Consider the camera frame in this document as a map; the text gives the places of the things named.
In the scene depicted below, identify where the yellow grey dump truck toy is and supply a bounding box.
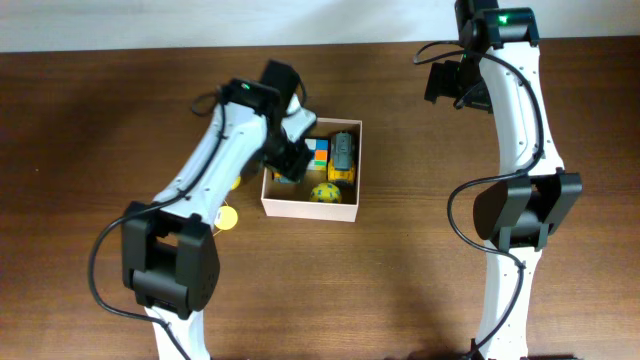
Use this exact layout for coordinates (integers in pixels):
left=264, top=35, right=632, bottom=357
left=272, top=172, right=300, bottom=184

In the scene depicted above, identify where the small colourful puzzle cube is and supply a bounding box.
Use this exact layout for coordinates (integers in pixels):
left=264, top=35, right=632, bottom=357
left=305, top=138, right=329, bottom=171

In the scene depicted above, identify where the pink cardboard box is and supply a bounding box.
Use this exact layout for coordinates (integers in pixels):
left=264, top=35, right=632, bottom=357
left=261, top=118, right=363, bottom=222

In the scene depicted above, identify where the yellow ball with blue letters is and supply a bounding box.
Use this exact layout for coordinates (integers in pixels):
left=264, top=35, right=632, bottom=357
left=309, top=182, right=342, bottom=203

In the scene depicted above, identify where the yellow grey mixer truck toy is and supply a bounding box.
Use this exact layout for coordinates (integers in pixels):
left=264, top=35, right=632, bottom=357
left=328, top=132, right=356, bottom=186

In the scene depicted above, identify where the yellow wooden paddle drum toy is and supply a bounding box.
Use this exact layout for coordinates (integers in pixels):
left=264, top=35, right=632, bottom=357
left=213, top=199, right=239, bottom=236

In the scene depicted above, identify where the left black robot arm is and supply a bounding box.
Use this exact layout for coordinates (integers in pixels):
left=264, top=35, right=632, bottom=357
left=121, top=60, right=317, bottom=359

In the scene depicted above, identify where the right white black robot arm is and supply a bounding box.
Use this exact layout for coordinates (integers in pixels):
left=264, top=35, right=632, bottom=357
left=424, top=0, right=583, bottom=359

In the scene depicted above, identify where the left black camera cable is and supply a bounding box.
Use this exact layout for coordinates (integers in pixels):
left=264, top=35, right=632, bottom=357
left=87, top=79, right=309, bottom=360

